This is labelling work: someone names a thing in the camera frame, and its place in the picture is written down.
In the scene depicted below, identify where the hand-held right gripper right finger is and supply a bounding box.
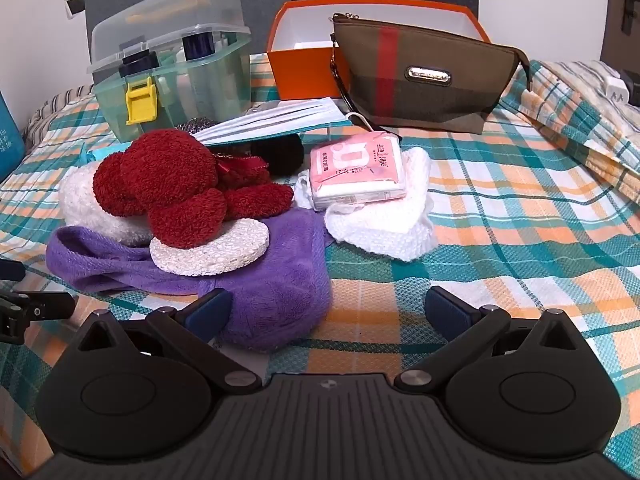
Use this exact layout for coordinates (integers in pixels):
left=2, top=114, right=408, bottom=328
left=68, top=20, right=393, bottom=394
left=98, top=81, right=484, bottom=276
left=395, top=286, right=593, bottom=391

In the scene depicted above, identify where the clear plastic storage box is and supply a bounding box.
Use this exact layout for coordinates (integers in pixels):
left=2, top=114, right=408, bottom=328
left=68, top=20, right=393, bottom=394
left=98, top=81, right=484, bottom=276
left=89, top=0, right=253, bottom=143

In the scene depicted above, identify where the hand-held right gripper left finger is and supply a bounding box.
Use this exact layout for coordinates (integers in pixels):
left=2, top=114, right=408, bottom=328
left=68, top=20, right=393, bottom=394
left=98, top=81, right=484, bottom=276
left=62, top=287, right=263, bottom=396

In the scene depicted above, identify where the teal plastic wrapper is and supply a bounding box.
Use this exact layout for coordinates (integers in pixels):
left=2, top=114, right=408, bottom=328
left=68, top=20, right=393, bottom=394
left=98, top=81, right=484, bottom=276
left=80, top=142, right=132, bottom=167

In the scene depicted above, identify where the black door handle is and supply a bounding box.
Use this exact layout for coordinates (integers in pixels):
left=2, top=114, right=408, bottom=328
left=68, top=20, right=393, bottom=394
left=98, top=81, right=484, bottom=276
left=617, top=0, right=640, bottom=31

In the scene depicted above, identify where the grey striped pillow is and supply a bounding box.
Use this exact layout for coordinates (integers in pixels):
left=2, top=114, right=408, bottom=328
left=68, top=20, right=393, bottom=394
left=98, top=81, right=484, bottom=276
left=22, top=85, right=96, bottom=136

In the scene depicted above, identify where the black fluffy puff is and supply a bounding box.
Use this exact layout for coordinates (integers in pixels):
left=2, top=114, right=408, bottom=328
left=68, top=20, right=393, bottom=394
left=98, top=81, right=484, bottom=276
left=250, top=135, right=305, bottom=178

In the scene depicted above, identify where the teal bag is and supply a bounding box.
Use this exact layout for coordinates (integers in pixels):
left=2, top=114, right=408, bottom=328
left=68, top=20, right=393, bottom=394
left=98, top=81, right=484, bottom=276
left=0, top=92, right=26, bottom=181

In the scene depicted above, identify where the olive pouch with red stripe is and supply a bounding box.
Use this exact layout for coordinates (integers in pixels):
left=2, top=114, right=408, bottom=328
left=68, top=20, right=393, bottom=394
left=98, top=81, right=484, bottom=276
left=329, top=12, right=532, bottom=136

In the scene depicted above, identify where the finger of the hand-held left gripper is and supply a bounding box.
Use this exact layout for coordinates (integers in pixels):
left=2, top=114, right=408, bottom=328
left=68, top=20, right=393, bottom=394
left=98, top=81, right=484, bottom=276
left=0, top=260, right=27, bottom=283
left=0, top=292, right=76, bottom=346

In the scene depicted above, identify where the striped cloth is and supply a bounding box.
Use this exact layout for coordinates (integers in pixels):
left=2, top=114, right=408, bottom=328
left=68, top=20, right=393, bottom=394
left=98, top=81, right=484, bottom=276
left=520, top=59, right=640, bottom=206

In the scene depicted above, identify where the orange cardboard box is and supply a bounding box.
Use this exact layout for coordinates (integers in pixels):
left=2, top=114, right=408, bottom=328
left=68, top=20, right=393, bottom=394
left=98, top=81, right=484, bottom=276
left=265, top=1, right=491, bottom=102

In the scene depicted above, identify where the white charger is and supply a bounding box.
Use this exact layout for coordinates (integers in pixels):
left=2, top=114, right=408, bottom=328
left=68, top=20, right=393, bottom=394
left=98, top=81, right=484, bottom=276
left=604, top=77, right=628, bottom=103

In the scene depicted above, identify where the white round sponge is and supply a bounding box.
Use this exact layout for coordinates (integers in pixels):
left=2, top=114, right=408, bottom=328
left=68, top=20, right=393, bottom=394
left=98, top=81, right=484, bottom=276
left=150, top=217, right=271, bottom=277

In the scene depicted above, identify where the red plush toy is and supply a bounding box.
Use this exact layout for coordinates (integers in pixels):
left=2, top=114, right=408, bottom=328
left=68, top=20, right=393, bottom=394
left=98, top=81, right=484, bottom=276
left=92, top=129, right=296, bottom=250

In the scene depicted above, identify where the pink tissue pack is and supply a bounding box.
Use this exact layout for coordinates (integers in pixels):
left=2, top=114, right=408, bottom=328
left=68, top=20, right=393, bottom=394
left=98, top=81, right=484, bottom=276
left=307, top=130, right=406, bottom=211

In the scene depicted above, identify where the white knitted cloth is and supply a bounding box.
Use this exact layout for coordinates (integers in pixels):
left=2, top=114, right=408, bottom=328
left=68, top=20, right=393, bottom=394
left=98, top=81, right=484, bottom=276
left=294, top=147, right=439, bottom=263

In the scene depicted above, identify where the purple towel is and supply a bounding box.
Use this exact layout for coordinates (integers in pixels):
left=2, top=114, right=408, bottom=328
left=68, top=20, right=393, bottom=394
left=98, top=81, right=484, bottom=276
left=46, top=207, right=333, bottom=353

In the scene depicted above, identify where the white fluffy ball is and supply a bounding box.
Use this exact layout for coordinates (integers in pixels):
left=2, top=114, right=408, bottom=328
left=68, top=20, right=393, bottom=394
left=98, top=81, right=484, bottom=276
left=60, top=165, right=153, bottom=248

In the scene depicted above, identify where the brown door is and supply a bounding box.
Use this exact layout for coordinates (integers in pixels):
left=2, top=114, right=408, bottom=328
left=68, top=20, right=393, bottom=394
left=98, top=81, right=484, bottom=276
left=597, top=0, right=640, bottom=63

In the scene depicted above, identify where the stack of face masks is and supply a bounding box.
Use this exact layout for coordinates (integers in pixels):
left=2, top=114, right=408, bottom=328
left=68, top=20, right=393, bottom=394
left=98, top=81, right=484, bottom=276
left=192, top=97, right=354, bottom=148

